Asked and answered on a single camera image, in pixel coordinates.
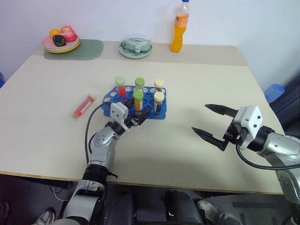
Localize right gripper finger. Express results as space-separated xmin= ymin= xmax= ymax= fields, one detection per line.
xmin=191 ymin=127 xmax=225 ymax=149
xmin=204 ymin=103 xmax=240 ymax=117

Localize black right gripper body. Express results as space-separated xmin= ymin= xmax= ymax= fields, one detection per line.
xmin=220 ymin=122 xmax=246 ymax=152

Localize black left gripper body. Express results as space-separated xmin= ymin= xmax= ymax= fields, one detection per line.
xmin=124 ymin=114 xmax=139 ymax=129

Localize green-capped yellow liquid tube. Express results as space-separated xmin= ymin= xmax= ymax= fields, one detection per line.
xmin=132 ymin=90 xmax=144 ymax=113

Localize blue test tube rack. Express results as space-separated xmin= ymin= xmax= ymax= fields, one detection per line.
xmin=102 ymin=85 xmax=168 ymax=120

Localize green-capped red liquid tube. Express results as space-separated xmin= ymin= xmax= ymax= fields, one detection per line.
xmin=114 ymin=76 xmax=126 ymax=97

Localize cream-capped dark liquid tube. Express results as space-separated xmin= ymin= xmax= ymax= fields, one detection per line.
xmin=154 ymin=79 xmax=165 ymax=93
xmin=153 ymin=91 xmax=165 ymax=113

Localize green-capped clear tube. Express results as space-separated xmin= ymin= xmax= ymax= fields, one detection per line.
xmin=134 ymin=77 xmax=145 ymax=92

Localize cream-capped red liquid tube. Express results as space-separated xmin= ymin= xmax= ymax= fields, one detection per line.
xmin=72 ymin=93 xmax=98 ymax=120

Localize pale green plate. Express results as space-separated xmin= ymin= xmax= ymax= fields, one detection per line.
xmin=117 ymin=41 xmax=154 ymax=60

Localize blue ribbed stool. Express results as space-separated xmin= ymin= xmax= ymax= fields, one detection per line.
xmin=264 ymin=83 xmax=285 ymax=103

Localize clear glass container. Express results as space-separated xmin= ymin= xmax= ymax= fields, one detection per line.
xmin=120 ymin=37 xmax=153 ymax=53

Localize black chair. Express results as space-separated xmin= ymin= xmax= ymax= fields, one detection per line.
xmin=269 ymin=79 xmax=300 ymax=135

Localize green placemat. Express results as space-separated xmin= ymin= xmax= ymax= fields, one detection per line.
xmin=43 ymin=39 xmax=105 ymax=60

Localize dark rounded shape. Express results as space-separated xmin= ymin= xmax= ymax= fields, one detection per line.
xmin=105 ymin=189 xmax=137 ymax=225
xmin=164 ymin=189 xmax=205 ymax=225

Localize grey sneaker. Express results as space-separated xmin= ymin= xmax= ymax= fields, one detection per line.
xmin=34 ymin=209 xmax=56 ymax=225
xmin=195 ymin=199 xmax=242 ymax=225

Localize stacked plates with toy food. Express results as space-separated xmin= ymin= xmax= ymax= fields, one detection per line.
xmin=44 ymin=39 xmax=82 ymax=55

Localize orange soda bottle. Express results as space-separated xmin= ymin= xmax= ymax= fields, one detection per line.
xmin=170 ymin=0 xmax=190 ymax=53

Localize pink toy food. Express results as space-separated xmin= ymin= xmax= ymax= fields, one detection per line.
xmin=60 ymin=25 xmax=78 ymax=42

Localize dark toy food green mark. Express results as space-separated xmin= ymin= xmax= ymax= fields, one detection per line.
xmin=52 ymin=35 xmax=67 ymax=47

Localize pink plate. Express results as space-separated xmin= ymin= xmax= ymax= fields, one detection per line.
xmin=42 ymin=37 xmax=81 ymax=51

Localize dark shoe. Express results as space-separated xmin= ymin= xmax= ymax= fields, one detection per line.
xmin=0 ymin=201 xmax=10 ymax=225

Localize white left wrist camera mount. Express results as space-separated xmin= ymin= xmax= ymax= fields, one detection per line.
xmin=110 ymin=102 xmax=130 ymax=135

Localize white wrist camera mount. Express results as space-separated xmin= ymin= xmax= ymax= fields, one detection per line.
xmin=232 ymin=105 xmax=263 ymax=151
xmin=110 ymin=102 xmax=130 ymax=135

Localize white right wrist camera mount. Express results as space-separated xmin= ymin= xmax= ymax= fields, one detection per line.
xmin=232 ymin=105 xmax=263 ymax=151

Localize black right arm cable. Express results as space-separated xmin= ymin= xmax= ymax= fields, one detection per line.
xmin=235 ymin=142 xmax=300 ymax=170

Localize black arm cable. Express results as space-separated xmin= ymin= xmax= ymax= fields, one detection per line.
xmin=85 ymin=102 xmax=111 ymax=163
xmin=235 ymin=142 xmax=300 ymax=170

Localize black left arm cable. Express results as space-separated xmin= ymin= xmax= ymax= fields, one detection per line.
xmin=85 ymin=102 xmax=111 ymax=163

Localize white floor cable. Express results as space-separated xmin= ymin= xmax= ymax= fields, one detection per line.
xmin=52 ymin=185 xmax=69 ymax=203

